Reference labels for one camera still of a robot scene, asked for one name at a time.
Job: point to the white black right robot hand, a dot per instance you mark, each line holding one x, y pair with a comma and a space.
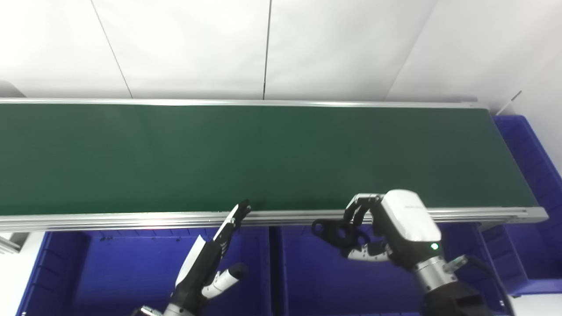
408, 224

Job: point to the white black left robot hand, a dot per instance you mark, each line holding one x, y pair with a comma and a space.
199, 267

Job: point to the black flanged machine part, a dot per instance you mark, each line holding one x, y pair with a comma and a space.
333, 230

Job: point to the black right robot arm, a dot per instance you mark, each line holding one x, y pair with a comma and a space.
448, 298

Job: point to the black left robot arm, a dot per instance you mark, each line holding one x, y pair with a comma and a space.
178, 311

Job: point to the blue plastic bin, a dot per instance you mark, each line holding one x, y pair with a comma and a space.
123, 272
535, 175
316, 281

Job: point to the green conveyor belt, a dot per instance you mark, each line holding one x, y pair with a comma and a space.
131, 219
263, 158

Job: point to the aluminium conveyor support leg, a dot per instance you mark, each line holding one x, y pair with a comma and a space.
9, 243

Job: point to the thin grey rod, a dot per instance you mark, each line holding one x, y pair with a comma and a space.
511, 102

